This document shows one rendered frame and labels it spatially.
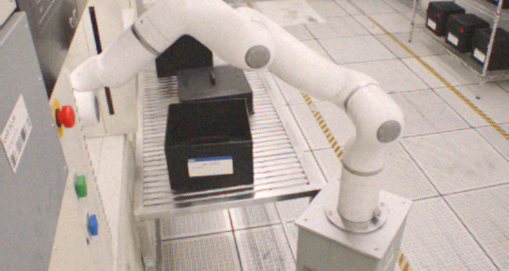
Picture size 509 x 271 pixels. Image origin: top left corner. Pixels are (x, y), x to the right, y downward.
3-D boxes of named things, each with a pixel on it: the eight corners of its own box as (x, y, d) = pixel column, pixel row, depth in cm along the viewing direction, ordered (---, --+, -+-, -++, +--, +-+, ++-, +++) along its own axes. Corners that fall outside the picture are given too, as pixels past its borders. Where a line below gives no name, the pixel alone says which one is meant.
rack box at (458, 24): (440, 41, 404) (445, 13, 390) (467, 39, 408) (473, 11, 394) (459, 55, 379) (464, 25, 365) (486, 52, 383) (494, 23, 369)
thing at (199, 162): (170, 191, 152) (163, 147, 142) (173, 143, 175) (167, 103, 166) (254, 185, 154) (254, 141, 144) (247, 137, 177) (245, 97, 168)
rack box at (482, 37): (465, 56, 375) (472, 27, 361) (494, 55, 378) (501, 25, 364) (485, 72, 349) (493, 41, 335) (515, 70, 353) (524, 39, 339)
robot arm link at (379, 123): (374, 148, 137) (384, 75, 124) (401, 186, 122) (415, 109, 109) (335, 154, 135) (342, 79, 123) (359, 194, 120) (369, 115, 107)
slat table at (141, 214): (309, 325, 192) (321, 188, 151) (167, 350, 183) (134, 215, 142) (252, 152, 300) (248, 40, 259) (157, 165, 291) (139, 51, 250)
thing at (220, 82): (255, 114, 191) (254, 85, 184) (183, 124, 187) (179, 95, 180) (241, 82, 216) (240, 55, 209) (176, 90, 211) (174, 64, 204)
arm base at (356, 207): (395, 204, 143) (405, 156, 133) (373, 242, 130) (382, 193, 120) (341, 184, 152) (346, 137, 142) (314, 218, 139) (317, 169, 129)
